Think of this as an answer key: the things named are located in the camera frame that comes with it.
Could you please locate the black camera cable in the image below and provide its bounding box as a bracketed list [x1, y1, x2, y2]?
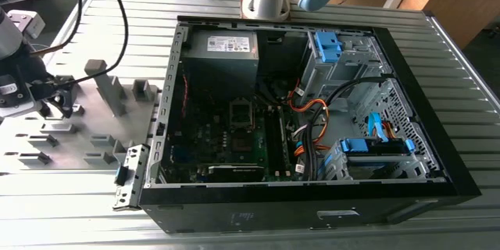
[53, 0, 131, 88]

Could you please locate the black graphics card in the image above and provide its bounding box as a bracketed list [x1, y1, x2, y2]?
[197, 163, 267, 183]

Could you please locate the black cable with plug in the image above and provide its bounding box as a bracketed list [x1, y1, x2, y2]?
[57, 0, 85, 47]

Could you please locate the blue disk wire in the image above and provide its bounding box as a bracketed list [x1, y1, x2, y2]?
[367, 111, 389, 143]

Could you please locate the black PC case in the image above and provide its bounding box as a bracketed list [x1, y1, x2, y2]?
[139, 14, 483, 235]

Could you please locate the black cable bundle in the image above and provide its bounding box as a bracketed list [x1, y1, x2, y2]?
[303, 76, 385, 181]

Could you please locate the silver power supply unit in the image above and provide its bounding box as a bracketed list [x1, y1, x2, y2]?
[181, 30, 261, 98]

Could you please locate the blue plastic rail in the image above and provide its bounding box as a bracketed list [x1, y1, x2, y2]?
[320, 149, 333, 181]

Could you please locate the green RAM stick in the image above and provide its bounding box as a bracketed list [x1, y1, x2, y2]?
[277, 105, 292, 173]

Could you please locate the black RAM slot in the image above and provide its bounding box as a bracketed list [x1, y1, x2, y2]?
[267, 106, 279, 174]

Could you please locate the grey wrist box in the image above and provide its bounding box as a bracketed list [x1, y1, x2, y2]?
[7, 11, 47, 39]

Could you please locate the brown braided cable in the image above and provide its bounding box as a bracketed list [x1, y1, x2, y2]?
[29, 43, 65, 57]

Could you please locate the perforated metal disk bay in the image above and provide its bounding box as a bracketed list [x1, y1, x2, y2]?
[317, 78, 444, 182]

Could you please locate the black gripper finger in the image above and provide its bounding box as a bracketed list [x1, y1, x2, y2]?
[52, 83, 76, 119]
[37, 97, 53, 118]

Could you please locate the blue optical bay latch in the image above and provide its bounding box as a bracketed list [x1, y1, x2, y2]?
[315, 31, 344, 64]

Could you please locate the red fan wire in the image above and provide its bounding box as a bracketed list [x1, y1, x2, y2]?
[180, 73, 191, 135]

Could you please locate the grey metal drive cage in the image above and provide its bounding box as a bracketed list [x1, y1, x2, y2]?
[299, 29, 393, 100]

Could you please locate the green motherboard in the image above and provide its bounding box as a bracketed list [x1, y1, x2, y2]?
[165, 68, 308, 183]

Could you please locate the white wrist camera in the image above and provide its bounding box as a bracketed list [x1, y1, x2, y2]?
[0, 74, 40, 119]

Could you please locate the CPU socket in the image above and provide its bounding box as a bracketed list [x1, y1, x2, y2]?
[228, 97, 257, 129]

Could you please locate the grey card retention bracket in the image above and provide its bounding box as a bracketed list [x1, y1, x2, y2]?
[112, 143, 152, 211]

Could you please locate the orange wire bundle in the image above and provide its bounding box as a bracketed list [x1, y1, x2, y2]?
[288, 90, 331, 160]

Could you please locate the grey parts rack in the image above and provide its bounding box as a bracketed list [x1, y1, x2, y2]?
[0, 59, 163, 172]

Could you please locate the hard disk in blue carrier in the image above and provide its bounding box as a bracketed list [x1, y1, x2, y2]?
[339, 137, 416, 157]

